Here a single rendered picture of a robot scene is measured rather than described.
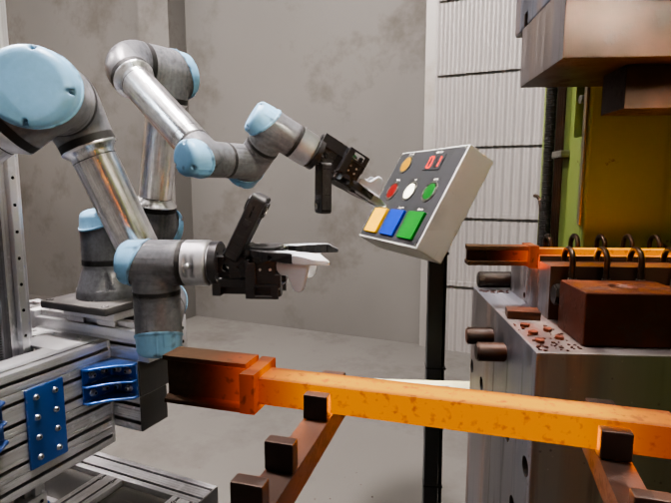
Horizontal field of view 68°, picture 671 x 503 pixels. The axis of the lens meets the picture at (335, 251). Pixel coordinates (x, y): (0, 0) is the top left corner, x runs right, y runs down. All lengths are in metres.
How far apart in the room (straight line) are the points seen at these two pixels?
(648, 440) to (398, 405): 0.17
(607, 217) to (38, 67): 0.97
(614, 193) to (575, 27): 0.39
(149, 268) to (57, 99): 0.27
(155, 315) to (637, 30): 0.80
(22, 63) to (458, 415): 0.72
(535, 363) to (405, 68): 3.07
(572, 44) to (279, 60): 3.32
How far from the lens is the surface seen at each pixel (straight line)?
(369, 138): 3.58
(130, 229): 0.97
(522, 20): 0.98
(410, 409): 0.40
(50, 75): 0.84
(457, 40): 3.48
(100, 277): 1.38
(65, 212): 5.46
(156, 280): 0.84
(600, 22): 0.80
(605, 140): 1.06
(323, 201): 1.11
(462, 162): 1.22
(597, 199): 1.05
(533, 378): 0.64
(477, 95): 3.38
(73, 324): 1.46
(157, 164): 1.41
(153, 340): 0.87
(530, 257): 0.81
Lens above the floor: 1.10
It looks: 7 degrees down
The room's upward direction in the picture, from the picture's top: straight up
